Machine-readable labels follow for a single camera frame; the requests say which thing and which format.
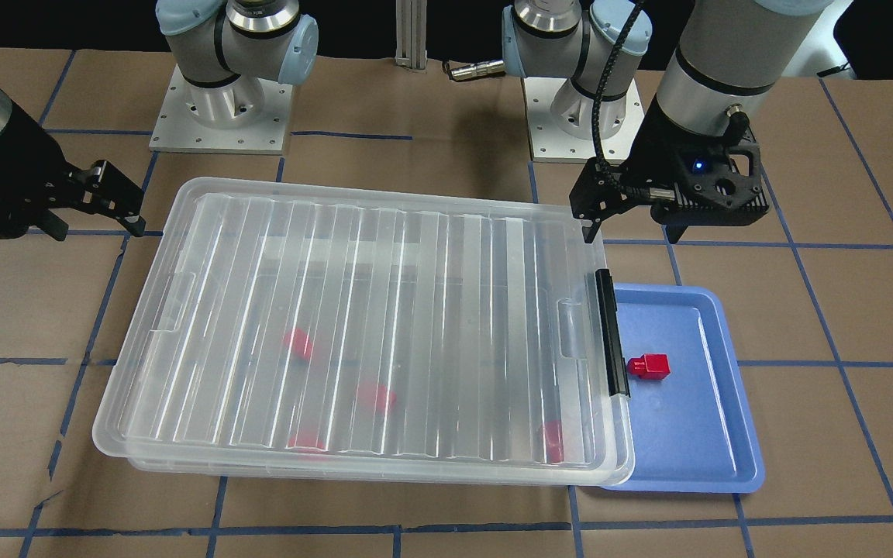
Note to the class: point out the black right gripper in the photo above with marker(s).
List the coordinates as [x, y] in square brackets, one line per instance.
[18, 161]

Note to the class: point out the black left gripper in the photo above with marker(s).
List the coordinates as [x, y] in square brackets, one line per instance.
[654, 153]

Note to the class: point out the red block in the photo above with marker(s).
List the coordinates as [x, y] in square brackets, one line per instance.
[306, 443]
[299, 344]
[551, 434]
[649, 366]
[376, 398]

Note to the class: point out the clear plastic box lid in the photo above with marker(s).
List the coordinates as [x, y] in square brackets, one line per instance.
[361, 325]

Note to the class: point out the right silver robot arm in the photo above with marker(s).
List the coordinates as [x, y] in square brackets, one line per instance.
[224, 49]

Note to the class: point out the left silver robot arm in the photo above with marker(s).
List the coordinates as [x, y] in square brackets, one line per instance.
[729, 53]

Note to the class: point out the blue plastic tray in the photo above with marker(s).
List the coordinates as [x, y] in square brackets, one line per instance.
[693, 431]

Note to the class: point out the clear plastic storage box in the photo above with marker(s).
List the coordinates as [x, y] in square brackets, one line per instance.
[384, 465]

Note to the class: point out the red block under lid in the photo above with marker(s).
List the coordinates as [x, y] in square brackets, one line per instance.
[306, 443]
[376, 398]
[299, 344]

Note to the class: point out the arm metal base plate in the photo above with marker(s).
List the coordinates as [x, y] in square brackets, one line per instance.
[560, 127]
[249, 116]

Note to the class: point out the black box latch handle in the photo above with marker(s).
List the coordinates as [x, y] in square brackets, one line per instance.
[615, 364]

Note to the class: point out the metal cable connector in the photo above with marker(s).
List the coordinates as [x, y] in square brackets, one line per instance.
[471, 72]

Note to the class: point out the aluminium frame post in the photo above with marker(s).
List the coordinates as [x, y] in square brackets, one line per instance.
[410, 27]

